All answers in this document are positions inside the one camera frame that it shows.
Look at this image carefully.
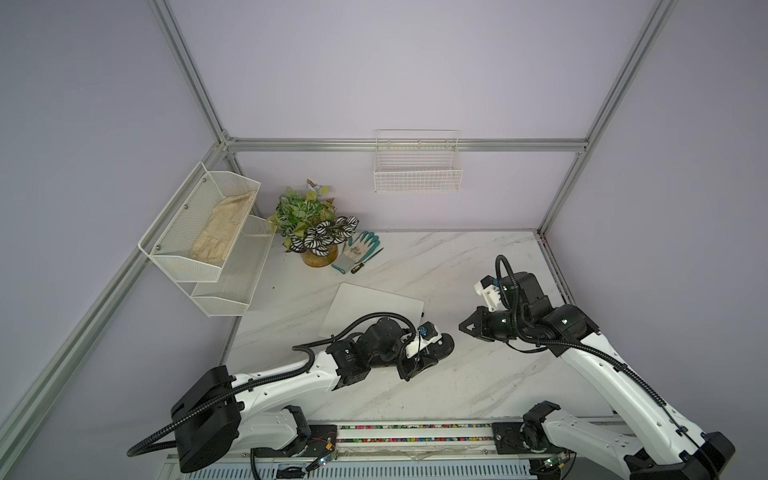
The white wire wall basket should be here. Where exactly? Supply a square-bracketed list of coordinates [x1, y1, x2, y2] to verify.
[373, 129, 463, 194]

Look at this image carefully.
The teal white work glove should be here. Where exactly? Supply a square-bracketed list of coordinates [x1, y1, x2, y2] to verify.
[331, 231, 380, 274]

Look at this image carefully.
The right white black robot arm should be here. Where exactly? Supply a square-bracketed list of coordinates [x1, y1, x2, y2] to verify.
[459, 255, 735, 479]

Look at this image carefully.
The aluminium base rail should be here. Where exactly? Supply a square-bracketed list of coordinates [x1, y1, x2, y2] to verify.
[190, 419, 614, 479]

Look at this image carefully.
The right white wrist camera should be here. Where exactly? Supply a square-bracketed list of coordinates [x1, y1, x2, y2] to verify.
[474, 275, 503, 312]

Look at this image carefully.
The white laptop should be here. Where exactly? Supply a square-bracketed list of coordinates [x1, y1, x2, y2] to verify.
[318, 283, 425, 338]

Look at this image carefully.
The beige cloth in bin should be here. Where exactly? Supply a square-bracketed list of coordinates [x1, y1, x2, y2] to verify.
[189, 192, 256, 265]

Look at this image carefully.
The small black yellow screwdriver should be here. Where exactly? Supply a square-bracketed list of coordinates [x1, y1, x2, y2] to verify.
[350, 247, 384, 275]

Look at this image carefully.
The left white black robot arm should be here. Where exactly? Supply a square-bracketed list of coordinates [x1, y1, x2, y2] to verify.
[126, 311, 455, 473]

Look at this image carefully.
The lower white mesh shelf bin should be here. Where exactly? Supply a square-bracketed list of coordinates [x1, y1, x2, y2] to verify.
[190, 215, 275, 317]

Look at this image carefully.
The potted green striped plant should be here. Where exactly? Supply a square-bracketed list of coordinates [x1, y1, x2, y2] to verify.
[268, 180, 359, 260]

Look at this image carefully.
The black wireless mouse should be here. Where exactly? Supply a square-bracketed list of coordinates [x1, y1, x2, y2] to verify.
[428, 333, 455, 361]

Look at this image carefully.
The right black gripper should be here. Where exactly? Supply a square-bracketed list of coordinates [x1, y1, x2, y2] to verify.
[459, 306, 530, 341]

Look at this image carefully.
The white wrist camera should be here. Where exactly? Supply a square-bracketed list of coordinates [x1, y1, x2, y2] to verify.
[405, 322, 442, 358]
[474, 275, 503, 312]

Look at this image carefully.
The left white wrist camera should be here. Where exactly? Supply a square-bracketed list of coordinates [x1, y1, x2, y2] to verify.
[405, 322, 442, 358]

